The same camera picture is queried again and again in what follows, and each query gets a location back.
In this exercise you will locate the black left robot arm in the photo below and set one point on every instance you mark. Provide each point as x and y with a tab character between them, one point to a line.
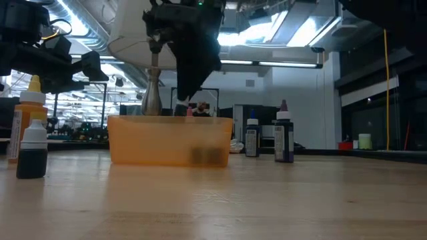
20	20

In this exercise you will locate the large red food coloring bottle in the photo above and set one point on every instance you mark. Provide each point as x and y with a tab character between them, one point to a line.
189	111

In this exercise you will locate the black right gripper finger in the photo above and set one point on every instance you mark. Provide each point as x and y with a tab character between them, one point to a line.
197	66
173	53

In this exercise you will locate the long LED light bar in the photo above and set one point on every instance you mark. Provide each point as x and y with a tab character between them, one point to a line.
287	64
110	59

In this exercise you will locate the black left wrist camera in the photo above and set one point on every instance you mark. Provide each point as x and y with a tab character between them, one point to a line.
59	45

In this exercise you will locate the black rounded object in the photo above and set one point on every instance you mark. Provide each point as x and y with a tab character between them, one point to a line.
299	146

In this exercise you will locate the silver table lamp white shade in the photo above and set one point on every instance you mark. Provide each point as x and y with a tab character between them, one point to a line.
133	33

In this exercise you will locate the large yellow food coloring bottle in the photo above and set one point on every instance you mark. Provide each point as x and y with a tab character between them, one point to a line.
31	110

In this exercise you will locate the black gantry frame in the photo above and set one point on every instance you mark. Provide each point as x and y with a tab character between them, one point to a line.
213	100
104	103

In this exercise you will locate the silver ceiling duct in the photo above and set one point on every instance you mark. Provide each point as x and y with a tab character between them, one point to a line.
100	40

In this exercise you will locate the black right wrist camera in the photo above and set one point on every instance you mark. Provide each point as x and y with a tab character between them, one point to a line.
155	23

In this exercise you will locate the pale green cup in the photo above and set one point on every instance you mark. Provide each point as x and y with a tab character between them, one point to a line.
364	141

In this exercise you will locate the red container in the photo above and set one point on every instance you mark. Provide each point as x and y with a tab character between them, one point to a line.
345	145

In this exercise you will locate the orange translucent plastic bin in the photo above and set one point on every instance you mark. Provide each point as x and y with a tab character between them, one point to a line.
150	143

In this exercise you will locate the black cabinet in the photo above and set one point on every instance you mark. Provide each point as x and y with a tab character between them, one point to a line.
267	115

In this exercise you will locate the large blue food coloring bottle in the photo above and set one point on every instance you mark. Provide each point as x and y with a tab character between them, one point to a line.
252	140

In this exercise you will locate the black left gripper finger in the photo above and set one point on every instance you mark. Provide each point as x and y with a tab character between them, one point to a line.
95	66
66	86

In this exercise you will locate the grey wall vent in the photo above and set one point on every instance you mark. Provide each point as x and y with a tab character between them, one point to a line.
250	83

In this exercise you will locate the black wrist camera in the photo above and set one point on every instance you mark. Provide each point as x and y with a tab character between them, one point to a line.
155	23
59	45

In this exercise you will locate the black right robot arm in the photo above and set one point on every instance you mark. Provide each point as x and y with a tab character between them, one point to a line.
400	13

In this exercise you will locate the person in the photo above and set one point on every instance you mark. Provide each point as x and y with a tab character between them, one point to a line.
201	109

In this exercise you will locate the large purple food coloring bottle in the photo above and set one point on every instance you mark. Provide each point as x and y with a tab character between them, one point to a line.
284	140

